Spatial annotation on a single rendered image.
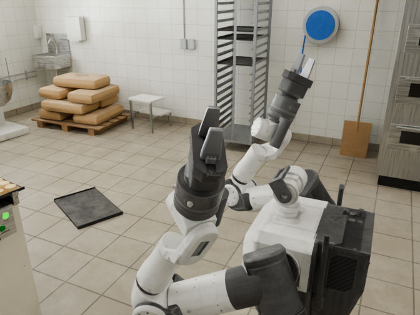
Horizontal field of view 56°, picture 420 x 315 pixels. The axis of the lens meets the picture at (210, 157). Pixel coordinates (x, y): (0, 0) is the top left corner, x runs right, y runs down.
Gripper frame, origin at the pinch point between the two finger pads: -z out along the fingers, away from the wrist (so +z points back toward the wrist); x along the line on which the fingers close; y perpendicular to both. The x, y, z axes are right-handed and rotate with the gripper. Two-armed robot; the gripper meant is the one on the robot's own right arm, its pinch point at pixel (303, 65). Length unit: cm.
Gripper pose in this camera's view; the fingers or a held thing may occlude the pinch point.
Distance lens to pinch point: 128.7
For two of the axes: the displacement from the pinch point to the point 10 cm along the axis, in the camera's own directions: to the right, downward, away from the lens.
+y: -5.6, -4.3, 7.1
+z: -3.8, 8.9, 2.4
